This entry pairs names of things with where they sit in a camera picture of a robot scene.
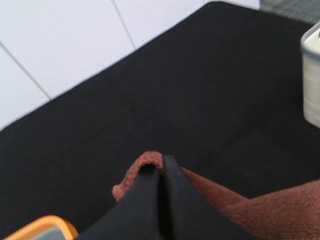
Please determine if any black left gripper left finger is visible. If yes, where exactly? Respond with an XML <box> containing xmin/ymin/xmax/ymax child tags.
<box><xmin>77</xmin><ymin>164</ymin><xmax>163</xmax><ymax>240</ymax></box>

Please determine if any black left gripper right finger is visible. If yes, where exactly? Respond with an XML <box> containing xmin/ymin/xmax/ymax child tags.
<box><xmin>161</xmin><ymin>155</ymin><xmax>257</xmax><ymax>240</ymax></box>

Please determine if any brown towel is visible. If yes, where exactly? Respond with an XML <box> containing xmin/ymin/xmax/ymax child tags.
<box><xmin>112</xmin><ymin>151</ymin><xmax>320</xmax><ymax>240</ymax></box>

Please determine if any grey perforated basket orange rim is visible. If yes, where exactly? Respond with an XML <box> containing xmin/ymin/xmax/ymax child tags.
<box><xmin>4</xmin><ymin>215</ymin><xmax>79</xmax><ymax>240</ymax></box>

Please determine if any black table cloth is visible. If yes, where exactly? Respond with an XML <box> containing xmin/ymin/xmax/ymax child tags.
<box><xmin>0</xmin><ymin>2</ymin><xmax>320</xmax><ymax>239</ymax></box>

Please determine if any white basket grey rim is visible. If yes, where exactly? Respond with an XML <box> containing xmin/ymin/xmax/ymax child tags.
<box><xmin>300</xmin><ymin>22</ymin><xmax>320</xmax><ymax>127</ymax></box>

